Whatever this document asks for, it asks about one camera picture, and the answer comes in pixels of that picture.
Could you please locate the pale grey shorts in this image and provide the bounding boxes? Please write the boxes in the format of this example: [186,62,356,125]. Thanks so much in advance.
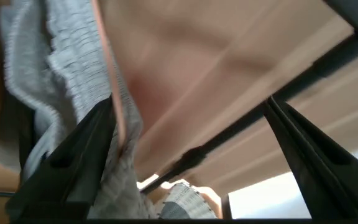
[0,0,161,220]

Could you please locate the beige curtain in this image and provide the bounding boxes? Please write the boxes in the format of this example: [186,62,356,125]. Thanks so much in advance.
[96,0,358,197]

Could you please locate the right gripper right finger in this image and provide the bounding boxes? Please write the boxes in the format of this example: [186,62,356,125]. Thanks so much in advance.
[262,96,358,218]

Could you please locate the black clothes rack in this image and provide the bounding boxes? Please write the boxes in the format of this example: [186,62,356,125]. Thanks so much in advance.
[140,0,358,195]

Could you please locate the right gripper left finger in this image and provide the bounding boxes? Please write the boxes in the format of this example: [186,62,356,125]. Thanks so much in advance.
[5,95,118,220]

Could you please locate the pink clothes hanger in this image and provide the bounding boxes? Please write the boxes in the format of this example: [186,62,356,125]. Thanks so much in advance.
[90,0,128,151]

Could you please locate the white laundry basket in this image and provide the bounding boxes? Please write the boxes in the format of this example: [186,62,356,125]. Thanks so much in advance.
[153,181,219,220]

